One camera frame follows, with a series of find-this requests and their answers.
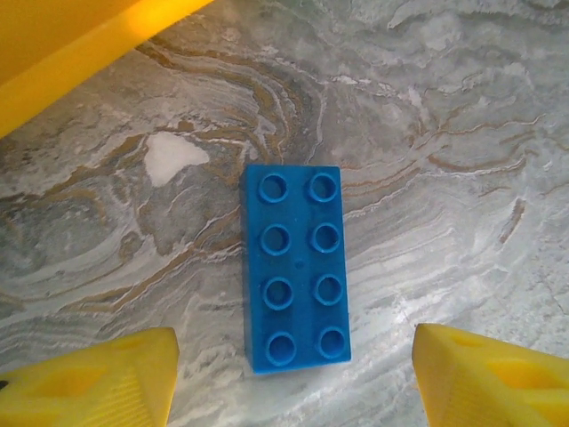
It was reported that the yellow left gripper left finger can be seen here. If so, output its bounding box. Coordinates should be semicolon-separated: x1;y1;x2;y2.
0;326;180;427

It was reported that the yellow plastic container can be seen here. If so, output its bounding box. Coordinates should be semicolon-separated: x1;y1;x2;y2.
0;0;214;140

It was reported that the blue lego brick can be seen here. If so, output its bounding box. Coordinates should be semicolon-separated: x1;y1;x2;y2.
239;163;353;377

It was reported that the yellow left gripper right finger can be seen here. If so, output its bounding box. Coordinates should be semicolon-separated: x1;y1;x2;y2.
413;323;569;427

